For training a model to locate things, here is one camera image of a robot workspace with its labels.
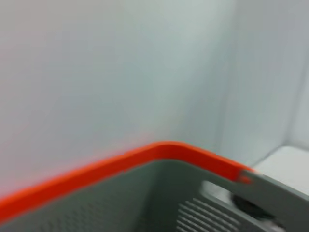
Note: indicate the grey perforated storage basket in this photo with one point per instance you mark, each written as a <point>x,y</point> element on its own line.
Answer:
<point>96,212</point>

